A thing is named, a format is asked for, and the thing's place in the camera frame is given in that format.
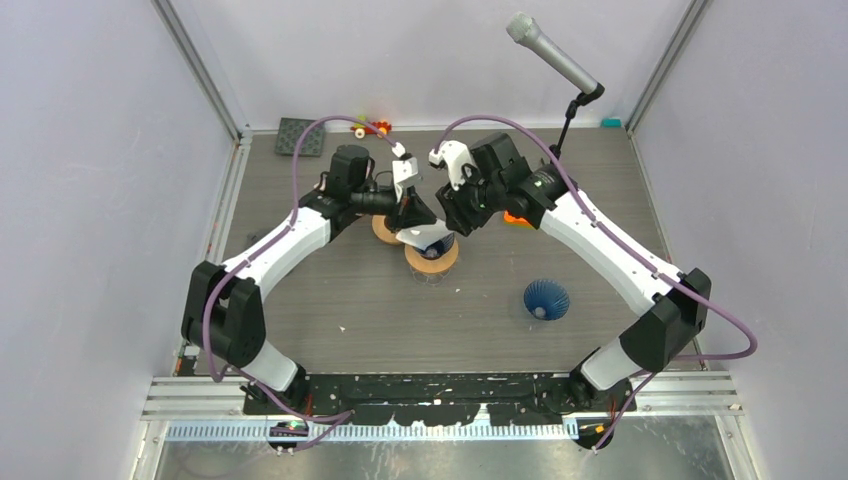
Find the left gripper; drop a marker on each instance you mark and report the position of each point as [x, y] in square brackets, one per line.
[413, 212]

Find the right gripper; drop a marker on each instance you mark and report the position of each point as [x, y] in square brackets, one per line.
[458, 216]

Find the white paper coffee filter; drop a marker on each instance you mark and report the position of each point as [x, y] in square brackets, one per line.
[422, 236]

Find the blue glass dripper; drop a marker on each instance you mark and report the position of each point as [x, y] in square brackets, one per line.
[437, 249]
[546, 300]

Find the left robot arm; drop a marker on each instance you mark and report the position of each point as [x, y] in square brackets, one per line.
[224, 311]

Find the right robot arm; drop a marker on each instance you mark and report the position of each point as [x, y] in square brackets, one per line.
[492, 176]

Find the clear glass dripper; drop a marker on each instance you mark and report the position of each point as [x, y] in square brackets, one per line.
[430, 279]

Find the orange plastic holder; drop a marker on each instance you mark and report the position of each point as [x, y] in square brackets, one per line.
[516, 221]

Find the grey building block baseplate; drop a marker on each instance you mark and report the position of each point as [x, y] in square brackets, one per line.
[295, 134]

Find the teal small block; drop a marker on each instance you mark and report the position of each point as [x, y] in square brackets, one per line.
[614, 123]

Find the silver microphone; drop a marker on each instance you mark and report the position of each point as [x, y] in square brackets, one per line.
[526, 32]

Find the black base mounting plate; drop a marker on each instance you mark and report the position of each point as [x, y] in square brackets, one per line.
[439, 400]

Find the wooden ring dripper stand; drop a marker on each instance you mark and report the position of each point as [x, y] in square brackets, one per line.
[382, 232]

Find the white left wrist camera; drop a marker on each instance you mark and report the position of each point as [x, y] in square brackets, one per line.
[405, 171]

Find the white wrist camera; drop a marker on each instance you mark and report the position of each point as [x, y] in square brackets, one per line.
[455, 158]
[405, 171]

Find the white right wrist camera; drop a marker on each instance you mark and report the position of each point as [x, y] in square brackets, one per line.
[455, 158]

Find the aluminium frame rail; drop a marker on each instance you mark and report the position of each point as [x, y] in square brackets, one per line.
[173, 23]

